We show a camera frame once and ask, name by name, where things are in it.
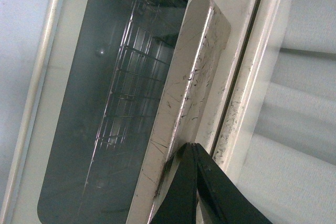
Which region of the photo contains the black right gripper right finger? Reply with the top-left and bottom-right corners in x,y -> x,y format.
193,144 -> 271,223

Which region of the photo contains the oven glass door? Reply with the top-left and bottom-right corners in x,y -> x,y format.
0,0 -> 269,224

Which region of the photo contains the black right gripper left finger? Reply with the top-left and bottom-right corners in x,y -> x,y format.
151,143 -> 197,223

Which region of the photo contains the grey curtain backdrop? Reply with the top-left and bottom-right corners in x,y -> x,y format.
237,0 -> 335,223

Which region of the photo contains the white Toshiba toaster oven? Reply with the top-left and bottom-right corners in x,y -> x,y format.
0,0 -> 297,224

